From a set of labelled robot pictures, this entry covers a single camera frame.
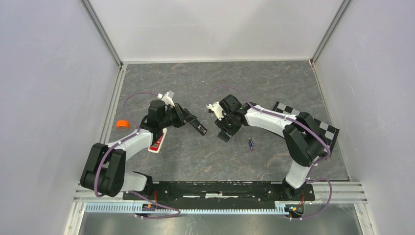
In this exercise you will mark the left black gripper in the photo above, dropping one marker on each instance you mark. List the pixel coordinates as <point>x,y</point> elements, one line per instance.
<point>183,116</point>

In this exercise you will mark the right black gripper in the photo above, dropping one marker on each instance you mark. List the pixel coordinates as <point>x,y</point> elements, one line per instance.
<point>228,132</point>

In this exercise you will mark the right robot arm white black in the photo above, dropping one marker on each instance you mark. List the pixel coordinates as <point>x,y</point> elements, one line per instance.
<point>302,135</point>

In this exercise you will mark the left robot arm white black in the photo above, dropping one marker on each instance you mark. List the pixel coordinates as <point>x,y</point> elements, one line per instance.
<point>104,171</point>

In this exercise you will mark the red white remote control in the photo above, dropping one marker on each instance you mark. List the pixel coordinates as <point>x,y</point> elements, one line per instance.
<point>155,148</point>

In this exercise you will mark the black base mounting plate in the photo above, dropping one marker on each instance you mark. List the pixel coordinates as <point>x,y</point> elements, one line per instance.
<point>225,194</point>

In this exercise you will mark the orange tape roll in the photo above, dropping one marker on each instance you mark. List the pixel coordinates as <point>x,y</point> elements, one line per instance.
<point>122,125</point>

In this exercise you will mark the black white checkerboard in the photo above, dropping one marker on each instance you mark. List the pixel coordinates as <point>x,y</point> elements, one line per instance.
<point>329,132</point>

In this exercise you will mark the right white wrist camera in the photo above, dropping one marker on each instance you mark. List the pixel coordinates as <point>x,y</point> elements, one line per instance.
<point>216,109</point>

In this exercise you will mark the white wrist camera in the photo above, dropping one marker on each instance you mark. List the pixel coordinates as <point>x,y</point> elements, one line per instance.
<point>216,109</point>
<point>167,98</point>

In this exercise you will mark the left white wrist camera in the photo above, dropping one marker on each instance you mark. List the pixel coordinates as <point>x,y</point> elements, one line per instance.
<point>167,98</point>

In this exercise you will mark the grey slotted cable duct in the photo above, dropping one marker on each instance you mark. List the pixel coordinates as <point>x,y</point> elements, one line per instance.
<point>141,209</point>

